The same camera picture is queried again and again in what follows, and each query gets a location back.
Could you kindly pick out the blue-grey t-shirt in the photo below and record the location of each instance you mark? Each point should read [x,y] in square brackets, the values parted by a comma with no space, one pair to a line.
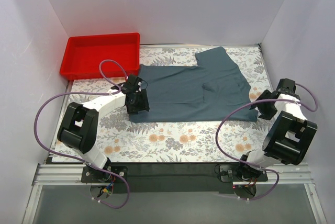
[209,91]

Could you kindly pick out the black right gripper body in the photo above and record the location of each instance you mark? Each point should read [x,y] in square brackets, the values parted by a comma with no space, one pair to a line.
[263,106]

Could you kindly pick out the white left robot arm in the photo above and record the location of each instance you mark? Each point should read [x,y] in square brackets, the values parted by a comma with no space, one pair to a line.
[79,126]

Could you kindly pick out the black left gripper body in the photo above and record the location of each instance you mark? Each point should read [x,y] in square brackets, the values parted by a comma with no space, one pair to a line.
[141,102]

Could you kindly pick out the red plastic tray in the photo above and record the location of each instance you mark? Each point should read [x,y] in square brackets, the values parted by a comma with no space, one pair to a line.
[83,54]

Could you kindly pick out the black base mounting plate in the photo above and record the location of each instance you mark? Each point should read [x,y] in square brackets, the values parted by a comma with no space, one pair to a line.
[175,177]

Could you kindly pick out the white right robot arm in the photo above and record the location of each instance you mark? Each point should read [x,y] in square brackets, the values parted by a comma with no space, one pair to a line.
[291,134]

